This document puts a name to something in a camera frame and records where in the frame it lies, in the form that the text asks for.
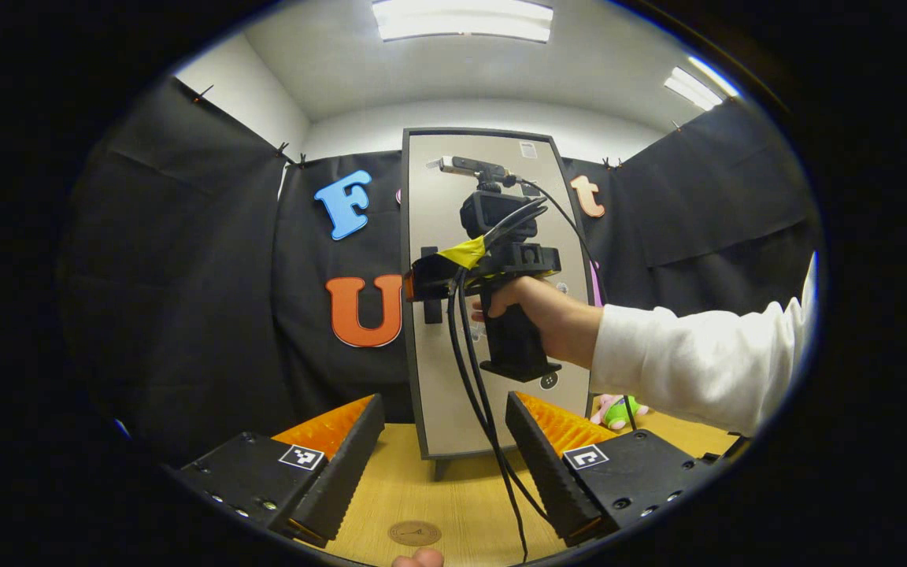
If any black backdrop cloth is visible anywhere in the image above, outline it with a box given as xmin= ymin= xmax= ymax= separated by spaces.
xmin=60 ymin=75 xmax=824 ymax=467

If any beige cabinet door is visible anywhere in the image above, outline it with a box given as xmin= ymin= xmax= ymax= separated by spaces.
xmin=401 ymin=128 xmax=598 ymax=461

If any black door handle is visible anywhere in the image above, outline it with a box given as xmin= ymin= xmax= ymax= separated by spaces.
xmin=420 ymin=246 xmax=445 ymax=325

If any thick black cable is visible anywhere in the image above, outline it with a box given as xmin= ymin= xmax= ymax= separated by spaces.
xmin=446 ymin=197 xmax=553 ymax=561

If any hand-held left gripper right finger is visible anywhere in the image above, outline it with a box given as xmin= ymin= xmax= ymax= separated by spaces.
xmin=505 ymin=391 xmax=746 ymax=548

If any ceiling light panel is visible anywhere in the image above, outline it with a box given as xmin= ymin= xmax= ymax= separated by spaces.
xmin=372 ymin=0 xmax=554 ymax=43
xmin=665 ymin=57 xmax=740 ymax=111

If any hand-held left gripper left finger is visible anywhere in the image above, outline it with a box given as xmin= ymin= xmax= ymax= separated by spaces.
xmin=174 ymin=393 xmax=386 ymax=548

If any green and pink plush toy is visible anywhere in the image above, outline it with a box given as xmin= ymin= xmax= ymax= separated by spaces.
xmin=591 ymin=394 xmax=650 ymax=431

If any round brown coaster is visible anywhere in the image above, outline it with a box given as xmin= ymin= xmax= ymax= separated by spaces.
xmin=388 ymin=521 xmax=442 ymax=547

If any grey cabinet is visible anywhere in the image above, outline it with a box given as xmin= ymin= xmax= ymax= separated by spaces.
xmin=420 ymin=452 xmax=519 ymax=481

